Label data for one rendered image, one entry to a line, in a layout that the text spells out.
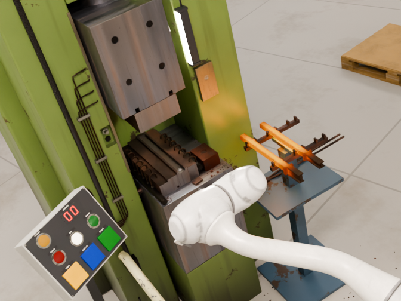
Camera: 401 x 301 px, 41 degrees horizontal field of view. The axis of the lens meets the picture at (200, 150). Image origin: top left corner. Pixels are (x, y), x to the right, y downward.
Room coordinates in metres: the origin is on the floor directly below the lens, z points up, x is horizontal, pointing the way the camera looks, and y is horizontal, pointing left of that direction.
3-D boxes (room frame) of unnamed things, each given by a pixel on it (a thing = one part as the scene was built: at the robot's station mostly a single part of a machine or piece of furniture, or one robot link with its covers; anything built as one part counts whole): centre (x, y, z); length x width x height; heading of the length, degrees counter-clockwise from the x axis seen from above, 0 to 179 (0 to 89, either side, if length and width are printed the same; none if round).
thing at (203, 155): (2.05, -0.01, 0.95); 0.12 x 0.09 x 0.07; 24
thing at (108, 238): (1.61, 0.45, 1.01); 0.07 x 0.05 x 0.07; 139
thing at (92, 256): (1.54, 0.51, 1.01); 0.07 x 0.05 x 0.07; 139
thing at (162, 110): (2.12, 0.21, 1.32); 0.42 x 0.20 x 0.10; 24
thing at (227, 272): (2.15, 0.16, 0.23); 0.56 x 0.38 x 0.47; 24
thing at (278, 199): (2.01, -0.39, 0.67); 0.40 x 0.30 x 0.02; 111
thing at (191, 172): (2.12, 0.21, 0.96); 0.42 x 0.20 x 0.09; 24
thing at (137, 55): (2.13, 0.17, 1.57); 0.42 x 0.39 x 0.40; 24
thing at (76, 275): (1.46, 0.58, 1.01); 0.07 x 0.05 x 0.07; 139
